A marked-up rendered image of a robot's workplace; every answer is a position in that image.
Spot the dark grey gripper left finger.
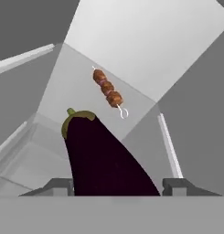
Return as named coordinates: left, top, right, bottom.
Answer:
left=19, top=177, right=75, bottom=197

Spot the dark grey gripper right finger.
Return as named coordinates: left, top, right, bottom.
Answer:
left=162, top=177, right=221, bottom=197

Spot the dark purple eggplant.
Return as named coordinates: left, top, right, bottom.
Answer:
left=61, top=107, right=162, bottom=197

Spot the grey fridge interior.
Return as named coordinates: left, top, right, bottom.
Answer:
left=0, top=0, right=224, bottom=197

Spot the brown meat skewer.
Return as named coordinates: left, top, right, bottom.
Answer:
left=91, top=65, right=130, bottom=120

